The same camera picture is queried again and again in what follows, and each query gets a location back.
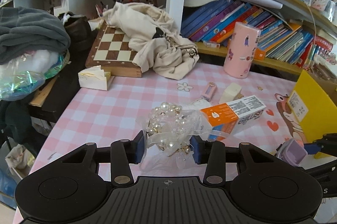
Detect small purple box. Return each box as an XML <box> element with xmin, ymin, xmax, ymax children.
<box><xmin>275</xmin><ymin>139</ymin><xmax>308</xmax><ymax>167</ymax></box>

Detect orange white usmile box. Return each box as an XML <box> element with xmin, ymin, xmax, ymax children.
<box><xmin>200</xmin><ymin>95</ymin><xmax>266</xmax><ymax>141</ymax></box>

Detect pearl bracelets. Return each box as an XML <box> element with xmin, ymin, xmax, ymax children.
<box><xmin>136</xmin><ymin>101</ymin><xmax>206</xmax><ymax>169</ymax></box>

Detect pink checkered table mat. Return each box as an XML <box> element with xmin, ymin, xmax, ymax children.
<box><xmin>12</xmin><ymin>62</ymin><xmax>337</xmax><ymax>224</ymax></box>

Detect yellow cardboard box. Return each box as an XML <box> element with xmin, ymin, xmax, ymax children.
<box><xmin>287</xmin><ymin>70</ymin><xmax>336</xmax><ymax>143</ymax></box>

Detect white sponge block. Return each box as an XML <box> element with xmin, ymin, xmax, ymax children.
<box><xmin>219</xmin><ymin>83</ymin><xmax>242</xmax><ymax>104</ymax></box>

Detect wooden chessboard box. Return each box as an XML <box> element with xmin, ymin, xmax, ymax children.
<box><xmin>85</xmin><ymin>22</ymin><xmax>142</xmax><ymax>78</ymax></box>

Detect pink cylindrical canister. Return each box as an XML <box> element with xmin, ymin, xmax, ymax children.
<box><xmin>223</xmin><ymin>22</ymin><xmax>261</xmax><ymax>79</ymax></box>

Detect beige cloth bag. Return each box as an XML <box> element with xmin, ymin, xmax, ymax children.
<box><xmin>103</xmin><ymin>2</ymin><xmax>199</xmax><ymax>80</ymax></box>

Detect iridescent plastic bag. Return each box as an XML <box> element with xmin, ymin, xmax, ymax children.
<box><xmin>1</xmin><ymin>50</ymin><xmax>70</xmax><ymax>101</ymax></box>

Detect row of books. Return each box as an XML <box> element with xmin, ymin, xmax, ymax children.
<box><xmin>181</xmin><ymin>0</ymin><xmax>335</xmax><ymax>69</ymax></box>

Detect grey folded clothing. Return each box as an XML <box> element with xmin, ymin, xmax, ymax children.
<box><xmin>1</xmin><ymin>7</ymin><xmax>71</xmax><ymax>65</ymax></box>

